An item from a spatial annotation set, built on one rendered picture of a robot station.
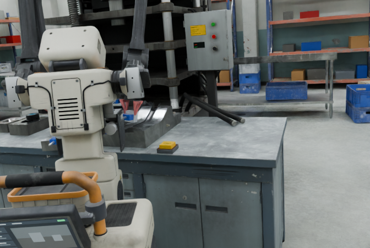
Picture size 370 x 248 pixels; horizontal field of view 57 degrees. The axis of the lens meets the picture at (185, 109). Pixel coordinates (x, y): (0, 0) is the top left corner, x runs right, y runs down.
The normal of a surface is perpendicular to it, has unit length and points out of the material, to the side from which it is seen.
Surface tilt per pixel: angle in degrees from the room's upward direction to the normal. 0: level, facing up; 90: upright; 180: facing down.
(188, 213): 90
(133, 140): 90
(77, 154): 82
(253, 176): 90
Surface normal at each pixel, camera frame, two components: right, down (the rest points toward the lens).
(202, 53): -0.33, 0.22
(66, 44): -0.06, -0.50
